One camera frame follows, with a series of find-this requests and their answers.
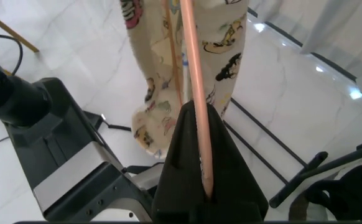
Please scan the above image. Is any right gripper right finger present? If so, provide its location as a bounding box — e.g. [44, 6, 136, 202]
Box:
[207, 102, 270, 223]

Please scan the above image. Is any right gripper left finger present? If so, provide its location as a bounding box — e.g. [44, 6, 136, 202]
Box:
[152, 100, 208, 223]

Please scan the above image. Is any cream printed garment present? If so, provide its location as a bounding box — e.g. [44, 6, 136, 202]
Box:
[119, 0, 250, 160]

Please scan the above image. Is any pink clothes hanger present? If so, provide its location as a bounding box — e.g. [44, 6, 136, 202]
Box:
[161, 0, 215, 199]

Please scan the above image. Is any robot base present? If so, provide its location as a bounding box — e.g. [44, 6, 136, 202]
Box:
[3, 77, 165, 223]

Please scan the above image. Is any black clothes rack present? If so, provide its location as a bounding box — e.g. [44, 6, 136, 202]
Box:
[223, 97, 362, 209]

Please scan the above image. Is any white laundry basket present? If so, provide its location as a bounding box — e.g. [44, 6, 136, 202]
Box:
[287, 152, 362, 223]

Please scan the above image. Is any white wooden-legged chair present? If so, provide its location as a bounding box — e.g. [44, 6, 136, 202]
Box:
[0, 5, 40, 77]

